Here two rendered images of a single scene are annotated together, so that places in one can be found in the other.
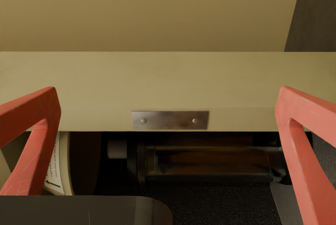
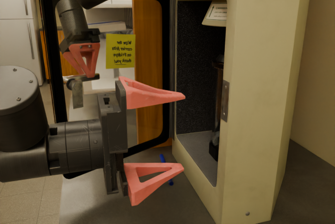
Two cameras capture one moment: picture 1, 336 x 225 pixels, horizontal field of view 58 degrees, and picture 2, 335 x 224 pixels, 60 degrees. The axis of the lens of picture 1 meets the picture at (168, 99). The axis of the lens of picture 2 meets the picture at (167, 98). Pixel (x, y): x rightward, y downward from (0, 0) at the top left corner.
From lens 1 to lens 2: 0.28 m
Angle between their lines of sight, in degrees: 41
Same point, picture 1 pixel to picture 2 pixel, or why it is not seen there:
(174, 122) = (224, 103)
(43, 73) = (268, 18)
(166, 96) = (239, 100)
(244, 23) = not seen: outside the picture
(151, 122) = (224, 90)
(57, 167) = (218, 17)
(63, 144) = not seen: hidden behind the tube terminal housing
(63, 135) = not seen: hidden behind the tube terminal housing
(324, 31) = (316, 196)
